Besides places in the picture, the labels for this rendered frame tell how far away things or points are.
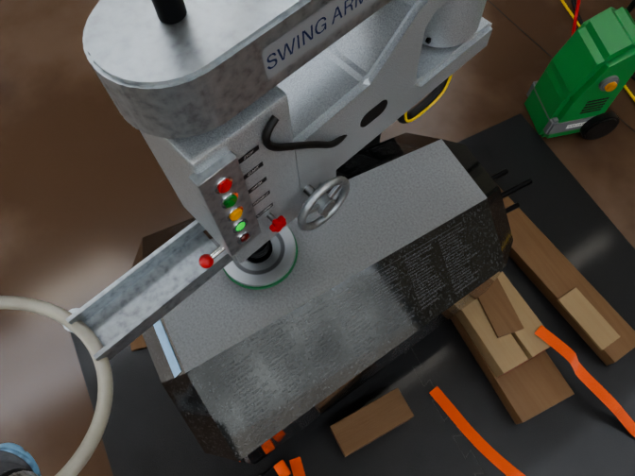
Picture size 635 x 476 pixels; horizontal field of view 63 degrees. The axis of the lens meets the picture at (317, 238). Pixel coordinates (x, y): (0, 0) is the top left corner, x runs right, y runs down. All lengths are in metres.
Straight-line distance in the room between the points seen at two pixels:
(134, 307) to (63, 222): 1.58
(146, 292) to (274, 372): 0.46
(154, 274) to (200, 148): 0.52
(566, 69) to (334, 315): 1.67
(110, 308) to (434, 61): 0.95
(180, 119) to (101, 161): 2.15
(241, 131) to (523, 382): 1.68
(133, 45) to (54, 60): 2.69
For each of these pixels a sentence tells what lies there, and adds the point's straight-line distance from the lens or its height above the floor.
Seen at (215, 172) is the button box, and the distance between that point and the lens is 0.84.
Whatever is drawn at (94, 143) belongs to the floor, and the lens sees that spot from 2.99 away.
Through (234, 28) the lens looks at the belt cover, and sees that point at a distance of 0.76.
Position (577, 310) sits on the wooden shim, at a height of 0.11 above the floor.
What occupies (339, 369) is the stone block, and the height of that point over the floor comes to 0.65.
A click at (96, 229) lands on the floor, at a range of 2.72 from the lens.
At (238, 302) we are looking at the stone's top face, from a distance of 1.48.
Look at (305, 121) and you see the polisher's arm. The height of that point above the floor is 1.39.
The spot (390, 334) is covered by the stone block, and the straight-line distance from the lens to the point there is 1.61.
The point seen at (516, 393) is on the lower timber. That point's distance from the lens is 2.24.
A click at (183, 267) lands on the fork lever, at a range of 1.27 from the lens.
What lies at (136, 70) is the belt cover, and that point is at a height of 1.70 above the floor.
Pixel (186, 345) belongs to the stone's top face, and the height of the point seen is 0.83.
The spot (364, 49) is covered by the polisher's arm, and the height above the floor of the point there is 1.43.
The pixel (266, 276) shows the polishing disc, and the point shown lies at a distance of 1.43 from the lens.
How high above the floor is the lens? 2.21
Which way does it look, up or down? 65 degrees down
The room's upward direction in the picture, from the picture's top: 5 degrees counter-clockwise
